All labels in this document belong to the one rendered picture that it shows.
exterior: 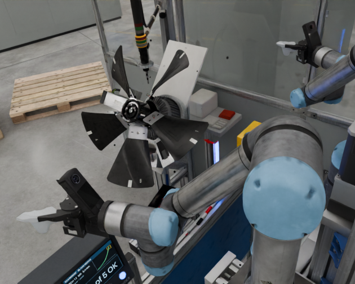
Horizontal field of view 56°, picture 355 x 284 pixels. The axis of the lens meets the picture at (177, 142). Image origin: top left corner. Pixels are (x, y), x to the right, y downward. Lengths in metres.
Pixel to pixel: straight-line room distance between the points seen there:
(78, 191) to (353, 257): 0.70
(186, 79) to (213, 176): 1.08
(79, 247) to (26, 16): 6.05
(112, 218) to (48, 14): 6.32
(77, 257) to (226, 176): 0.49
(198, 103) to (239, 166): 1.39
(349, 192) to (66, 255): 0.77
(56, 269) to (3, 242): 2.00
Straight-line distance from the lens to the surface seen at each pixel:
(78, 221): 0.81
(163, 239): 0.72
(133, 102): 1.57
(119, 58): 1.73
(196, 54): 1.78
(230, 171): 0.70
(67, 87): 4.53
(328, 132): 1.97
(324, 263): 1.18
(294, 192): 0.50
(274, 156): 0.53
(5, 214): 3.19
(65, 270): 0.98
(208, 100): 2.09
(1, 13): 6.77
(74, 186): 0.76
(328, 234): 1.08
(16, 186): 3.41
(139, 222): 0.73
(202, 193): 0.77
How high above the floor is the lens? 2.01
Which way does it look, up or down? 37 degrees down
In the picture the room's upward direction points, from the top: 7 degrees counter-clockwise
